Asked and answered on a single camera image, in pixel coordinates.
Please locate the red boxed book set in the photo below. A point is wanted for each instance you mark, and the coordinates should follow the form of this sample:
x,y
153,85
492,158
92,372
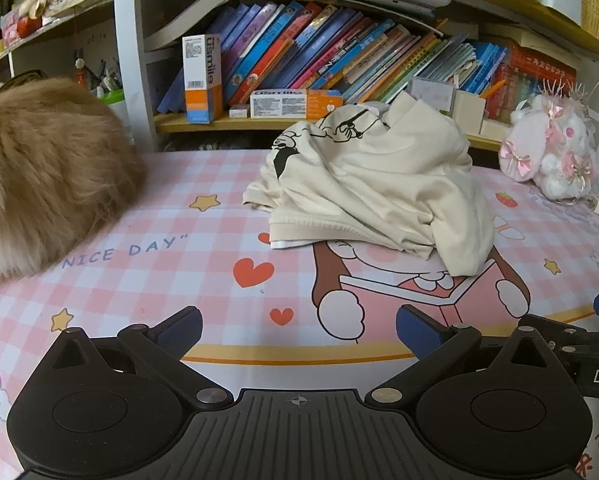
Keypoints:
x,y
539,80

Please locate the cream printed t-shirt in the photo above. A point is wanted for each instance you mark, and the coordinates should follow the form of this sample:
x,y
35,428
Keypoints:
x,y
379,185

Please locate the dark curved band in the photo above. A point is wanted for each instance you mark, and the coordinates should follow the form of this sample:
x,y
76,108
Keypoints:
x,y
16,79

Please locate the cube notepad box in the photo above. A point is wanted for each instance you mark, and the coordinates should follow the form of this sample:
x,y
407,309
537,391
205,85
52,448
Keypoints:
x,y
432,94

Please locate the orange pencil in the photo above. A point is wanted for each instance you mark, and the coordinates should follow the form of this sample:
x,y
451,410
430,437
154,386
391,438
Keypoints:
x,y
493,88

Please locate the small white box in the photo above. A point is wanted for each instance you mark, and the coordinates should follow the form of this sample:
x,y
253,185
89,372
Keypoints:
x,y
239,111

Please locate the tan fluffy pet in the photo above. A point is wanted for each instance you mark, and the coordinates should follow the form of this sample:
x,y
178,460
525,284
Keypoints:
x,y
44,170

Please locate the cream paper box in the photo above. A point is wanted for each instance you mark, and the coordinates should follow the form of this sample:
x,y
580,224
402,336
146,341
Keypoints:
x,y
469,112

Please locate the thick leaning beige book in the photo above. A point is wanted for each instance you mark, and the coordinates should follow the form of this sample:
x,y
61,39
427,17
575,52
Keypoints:
x,y
189,20

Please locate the low cream box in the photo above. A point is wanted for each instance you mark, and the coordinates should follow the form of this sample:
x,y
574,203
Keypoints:
x,y
494,130

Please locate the white green pen holder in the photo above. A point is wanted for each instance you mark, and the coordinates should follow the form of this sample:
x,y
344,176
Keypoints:
x,y
113,110

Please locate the flat white orange box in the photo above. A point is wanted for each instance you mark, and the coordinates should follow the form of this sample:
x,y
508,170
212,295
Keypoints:
x,y
294,104

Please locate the pink checked printed bed sheet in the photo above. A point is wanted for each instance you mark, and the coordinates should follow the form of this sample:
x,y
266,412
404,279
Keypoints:
x,y
129,260

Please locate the tall white orange box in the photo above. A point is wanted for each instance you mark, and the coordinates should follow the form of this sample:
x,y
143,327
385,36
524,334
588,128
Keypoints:
x,y
202,80

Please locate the pink white plush bunny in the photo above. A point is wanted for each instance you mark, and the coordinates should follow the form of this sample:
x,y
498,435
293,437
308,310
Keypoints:
x,y
549,145

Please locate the row of colourful books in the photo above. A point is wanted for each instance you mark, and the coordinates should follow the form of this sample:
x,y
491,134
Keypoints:
x,y
289,45

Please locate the wooden bookshelf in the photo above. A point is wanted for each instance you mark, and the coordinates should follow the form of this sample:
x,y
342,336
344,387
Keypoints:
x,y
189,124

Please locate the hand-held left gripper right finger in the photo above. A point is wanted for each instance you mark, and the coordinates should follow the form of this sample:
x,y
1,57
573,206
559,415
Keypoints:
x,y
419,332

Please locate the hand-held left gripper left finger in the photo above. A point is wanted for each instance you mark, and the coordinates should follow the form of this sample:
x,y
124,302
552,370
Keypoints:
x,y
182,332

